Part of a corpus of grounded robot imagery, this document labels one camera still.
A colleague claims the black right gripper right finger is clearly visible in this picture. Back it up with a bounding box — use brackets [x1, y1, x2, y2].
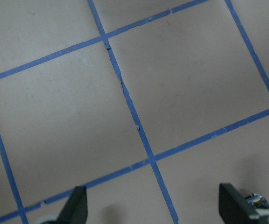
[218, 183, 260, 224]

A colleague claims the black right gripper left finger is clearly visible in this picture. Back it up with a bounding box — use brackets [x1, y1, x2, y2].
[55, 186, 88, 224]

